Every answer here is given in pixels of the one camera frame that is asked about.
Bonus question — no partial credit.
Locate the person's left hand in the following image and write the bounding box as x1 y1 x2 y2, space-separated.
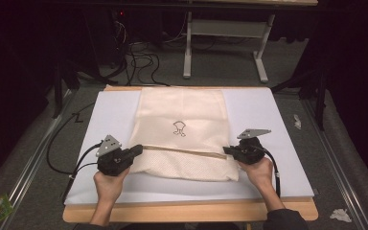
92 166 131 206

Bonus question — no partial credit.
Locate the white metal desk frame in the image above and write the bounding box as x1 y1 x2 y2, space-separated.
181 10 278 84

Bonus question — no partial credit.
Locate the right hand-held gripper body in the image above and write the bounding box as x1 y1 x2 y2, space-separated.
232 127 272 166

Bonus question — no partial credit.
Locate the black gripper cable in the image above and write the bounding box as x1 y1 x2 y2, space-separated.
258 146 282 198
46 102 104 205

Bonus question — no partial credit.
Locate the tangle of black floor cables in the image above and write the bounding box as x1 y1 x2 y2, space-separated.
107 17 186 88

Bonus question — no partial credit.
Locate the metal floor rail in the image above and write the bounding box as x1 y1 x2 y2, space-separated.
301 97 368 230
6 88 75 209

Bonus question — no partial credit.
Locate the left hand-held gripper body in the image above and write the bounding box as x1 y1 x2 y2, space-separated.
95 134 136 177

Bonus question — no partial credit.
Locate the cream drawstring bag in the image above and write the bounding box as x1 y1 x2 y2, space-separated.
127 86 241 183

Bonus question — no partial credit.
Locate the white table mat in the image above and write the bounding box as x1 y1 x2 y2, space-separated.
63 87 315 206

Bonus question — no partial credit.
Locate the small crumpled white tissue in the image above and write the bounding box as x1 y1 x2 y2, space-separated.
292 113 303 130

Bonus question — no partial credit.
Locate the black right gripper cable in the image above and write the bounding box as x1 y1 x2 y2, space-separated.
258 146 282 198

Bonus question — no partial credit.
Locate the black metal stand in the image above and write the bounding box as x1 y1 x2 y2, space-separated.
270 61 332 132
51 58 81 120

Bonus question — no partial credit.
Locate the person's right hand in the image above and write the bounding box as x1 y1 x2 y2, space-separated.
237 156 275 194

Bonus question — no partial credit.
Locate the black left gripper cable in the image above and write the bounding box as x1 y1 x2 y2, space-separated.
46 102 104 205

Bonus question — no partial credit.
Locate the large crumpled white tissue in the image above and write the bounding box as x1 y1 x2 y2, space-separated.
329 208 354 224

